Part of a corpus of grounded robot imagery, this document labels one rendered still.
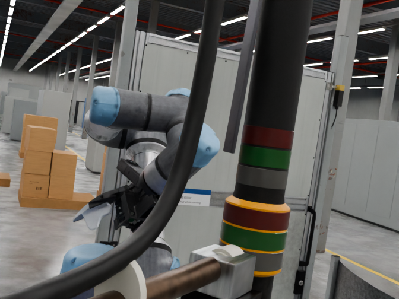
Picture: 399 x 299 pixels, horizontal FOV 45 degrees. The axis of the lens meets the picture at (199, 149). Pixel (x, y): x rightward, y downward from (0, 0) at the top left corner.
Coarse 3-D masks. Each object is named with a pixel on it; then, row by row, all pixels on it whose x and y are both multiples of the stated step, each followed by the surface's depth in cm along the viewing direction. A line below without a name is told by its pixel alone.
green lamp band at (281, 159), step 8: (240, 144) 31; (240, 152) 31; (248, 152) 30; (256, 152) 30; (264, 152) 30; (272, 152) 30; (280, 152) 30; (288, 152) 30; (240, 160) 31; (248, 160) 30; (256, 160) 30; (264, 160) 30; (272, 160) 30; (280, 160) 30; (288, 160) 31; (280, 168) 30; (288, 168) 31
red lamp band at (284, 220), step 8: (224, 208) 31; (232, 208) 30; (240, 208) 30; (224, 216) 31; (232, 216) 30; (240, 216) 30; (248, 216) 30; (256, 216) 30; (264, 216) 30; (272, 216) 30; (280, 216) 30; (288, 216) 31; (240, 224) 30; (248, 224) 30; (256, 224) 30; (264, 224) 30; (272, 224) 30; (280, 224) 30; (288, 224) 31
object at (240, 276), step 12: (192, 252) 28; (204, 252) 28; (228, 264) 27; (240, 264) 27; (252, 264) 28; (228, 276) 27; (240, 276) 27; (252, 276) 29; (204, 288) 27; (216, 288) 27; (228, 288) 27; (240, 288) 27
